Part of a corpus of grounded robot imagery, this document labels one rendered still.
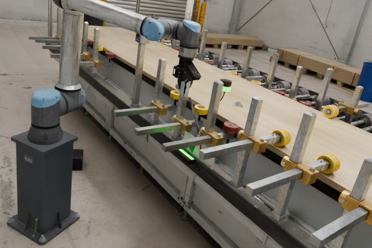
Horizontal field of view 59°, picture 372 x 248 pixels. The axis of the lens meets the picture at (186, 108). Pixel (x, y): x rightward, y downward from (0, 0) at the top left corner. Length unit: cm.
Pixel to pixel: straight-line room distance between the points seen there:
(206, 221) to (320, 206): 86
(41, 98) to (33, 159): 35
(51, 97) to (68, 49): 28
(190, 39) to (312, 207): 95
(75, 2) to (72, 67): 42
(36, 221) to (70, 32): 111
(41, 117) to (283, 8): 947
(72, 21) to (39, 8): 733
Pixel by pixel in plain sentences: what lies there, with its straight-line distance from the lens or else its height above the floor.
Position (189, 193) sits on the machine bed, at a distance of 227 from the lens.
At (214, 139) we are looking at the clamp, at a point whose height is 86.
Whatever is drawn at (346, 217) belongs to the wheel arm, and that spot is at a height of 96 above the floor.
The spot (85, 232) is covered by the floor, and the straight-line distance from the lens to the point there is 229.
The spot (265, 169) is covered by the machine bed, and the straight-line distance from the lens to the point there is 173.
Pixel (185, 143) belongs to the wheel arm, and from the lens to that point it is 153.
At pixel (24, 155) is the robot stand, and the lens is 206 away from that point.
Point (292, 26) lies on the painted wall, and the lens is 1047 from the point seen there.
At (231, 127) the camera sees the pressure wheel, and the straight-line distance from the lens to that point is 168.
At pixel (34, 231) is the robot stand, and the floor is 6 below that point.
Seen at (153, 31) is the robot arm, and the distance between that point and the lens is 150.
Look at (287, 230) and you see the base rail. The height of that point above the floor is 70.
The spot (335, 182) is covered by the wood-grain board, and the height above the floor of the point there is 90.
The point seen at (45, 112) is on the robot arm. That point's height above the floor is 79.
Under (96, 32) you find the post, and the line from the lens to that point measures 283.
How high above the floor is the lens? 154
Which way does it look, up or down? 20 degrees down
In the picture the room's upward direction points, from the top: 10 degrees clockwise
